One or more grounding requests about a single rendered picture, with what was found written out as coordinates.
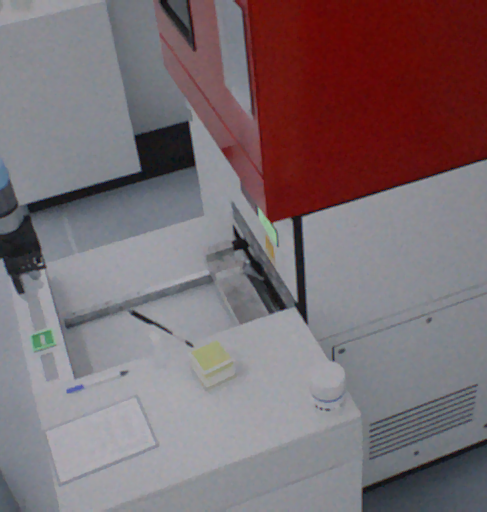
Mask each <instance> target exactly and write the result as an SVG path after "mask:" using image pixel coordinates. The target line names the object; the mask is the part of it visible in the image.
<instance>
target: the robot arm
mask: <svg viewBox="0 0 487 512"><path fill-rule="evenodd" d="M41 250H42V248H41V245H40V242H39V240H38V237H37V233H36V231H35V229H34V226H33V223H32V219H31V216H30V213H29V214H25V216H22V212H21V209H20V206H19V203H18V201H17V198H16V194H15V191H14V188H13V185H12V183H11V180H10V174H9V170H8V168H7V166H6V165H5V163H3V161H2V159H1V158H0V259H1V258H2V260H3V264H4V267H5V269H7V273H8V275H9V276H10V277H11V279H12V282H13V284H14V287H15V290H16V292H17V294H18V296H19V297H20V298H21V299H22V300H24V301H26V302H29V301H30V300H29V295H31V294H33V293H35V292H37V291H38V290H40V288H42V287H43V286H44V283H43V281H41V280H38V279H40V278H41V272H40V270H41V271H42V269H45V268H47V267H46V264H45V262H44V259H43V256H42V253H41ZM41 258H42V260H41ZM34 259H35V260H34ZM35 261H36V263H35ZM42 261H43V264H42V265H39V264H41V263H42Z"/></svg>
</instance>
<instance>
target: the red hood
mask: <svg viewBox="0 0 487 512"><path fill-rule="evenodd" d="M154 7H155V13H156V19H157V25H158V30H159V37H160V43H161V50H162V55H163V61H164V66H165V68H166V70H167V72H168V73H169V75H170V76H171V78H172V79H173V81H174V82H176V84H177V85H178V87H179V88H180V91H181V92H182V94H183V95H184V97H185V98H186V100H187V101H188V103H189V104H190V106H191V107H192V110H193V111H195V113H196V114H197V116H198V117H199V119H200V120H201V122H202V123H203V125H204V126H205V129H206V130H207V132H208V133H209V135H210V136H211V138H213V139H214V141H215V142H216V144H217V145H218V148H219V149H220V151H221V152H222V154H223V155H224V157H225V158H226V160H227V161H228V163H230V164H231V167H232V168H233V170H234V171H235V173H236V174H237V176H238V177H239V179H240V180H241V183H242V184H243V186H244V187H245V189H246V190H248V192H249V193H250V195H251V196H252V198H253V199H254V202H255V203H256V205H257V206H258V208H259V209H260V211H261V212H262V214H263V215H265V217H266V219H267V221H269V223H270V224H272V223H275V222H279V221H283V220H286V219H289V218H293V216H296V215H300V214H303V213H307V212H310V211H313V210H317V209H321V208H324V207H327V206H330V205H335V204H338V203H341V202H344V201H348V200H352V198H355V197H358V196H362V195H365V194H368V193H372V192H376V191H379V190H382V189H385V188H390V187H393V186H396V185H399V184H403V183H407V182H410V181H413V179H417V178H420V177H423V176H427V175H431V174H434V173H437V172H440V171H444V170H448V169H451V168H454V167H458V166H461V165H464V164H468V163H472V162H475V161H478V160H481V158H485V157H487V0H154Z"/></svg>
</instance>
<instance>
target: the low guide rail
mask: <svg viewBox="0 0 487 512"><path fill-rule="evenodd" d="M211 281H214V280H212V278H211V276H210V274H209V272H208V269H206V271H203V272H200V273H197V274H192V275H189V276H186V277H183V278H180V279H176V280H172V281H169V282H166V283H163V284H159V285H156V286H152V288H149V289H146V290H143V291H139V292H136V293H132V294H129V295H126V296H122V297H119V298H116V299H112V300H109V301H106V302H102V303H99V304H96V305H92V307H89V308H85V309H82V310H79V311H76V312H72V313H69V314H65V315H62V317H63V321H64V323H65V327H67V328H69V327H73V326H76V324H79V323H82V322H85V321H89V320H92V319H95V318H99V317H102V316H106V315H109V314H112V313H115V312H118V311H122V310H126V309H129V308H132V307H135V306H138V304H141V303H145V302H149V301H152V300H155V299H158V298H162V297H165V296H168V295H171V294H175V293H179V292H182V291H185V290H188V289H191V288H194V286H199V285H202V284H205V283H208V282H211Z"/></svg>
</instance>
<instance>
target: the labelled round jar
mask: <svg viewBox="0 0 487 512"><path fill-rule="evenodd" d="M309 379H310V400H311V407H312V409H313V410H314V411H315V412H316V413H317V414H320V416H323V417H333V416H337V414H339V413H340V412H342V411H343V409H344V407H345V372H344V369H343V368H342V367H341V366H340V365H339V364H337V363H335V362H328V361H326V362H321V363H318V364H315V365H314V366H313V367H312V368H311V370H310V373H309Z"/></svg>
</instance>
